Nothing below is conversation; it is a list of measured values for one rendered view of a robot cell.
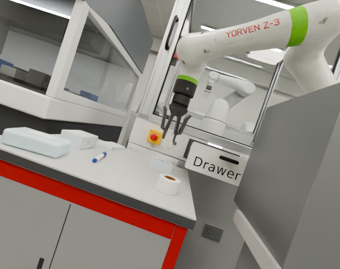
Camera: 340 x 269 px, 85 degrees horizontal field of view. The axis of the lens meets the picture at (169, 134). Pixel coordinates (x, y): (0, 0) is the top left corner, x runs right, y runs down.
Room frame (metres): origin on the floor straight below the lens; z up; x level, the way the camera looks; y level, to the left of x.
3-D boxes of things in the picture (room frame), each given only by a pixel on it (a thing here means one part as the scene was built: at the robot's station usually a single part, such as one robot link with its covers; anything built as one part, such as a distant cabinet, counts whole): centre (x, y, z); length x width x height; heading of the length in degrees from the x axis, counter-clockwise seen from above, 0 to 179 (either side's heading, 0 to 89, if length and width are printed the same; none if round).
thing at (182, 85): (0.81, 0.00, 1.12); 0.12 x 0.09 x 0.06; 12
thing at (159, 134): (1.03, 0.07, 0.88); 0.07 x 0.05 x 0.07; 87
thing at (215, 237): (1.50, -0.33, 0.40); 1.03 x 0.95 x 0.80; 87
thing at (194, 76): (0.80, 0.00, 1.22); 0.13 x 0.11 x 0.14; 170
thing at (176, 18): (1.03, 0.17, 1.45); 0.05 x 0.03 x 0.19; 177
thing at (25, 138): (0.55, 0.36, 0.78); 0.15 x 0.10 x 0.04; 100
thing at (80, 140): (0.75, 0.34, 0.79); 0.13 x 0.09 x 0.05; 177
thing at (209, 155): (0.73, -0.24, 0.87); 0.29 x 0.02 x 0.11; 87
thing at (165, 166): (0.84, 0.00, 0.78); 0.12 x 0.08 x 0.04; 12
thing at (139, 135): (1.51, -0.32, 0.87); 1.02 x 0.95 x 0.14; 87
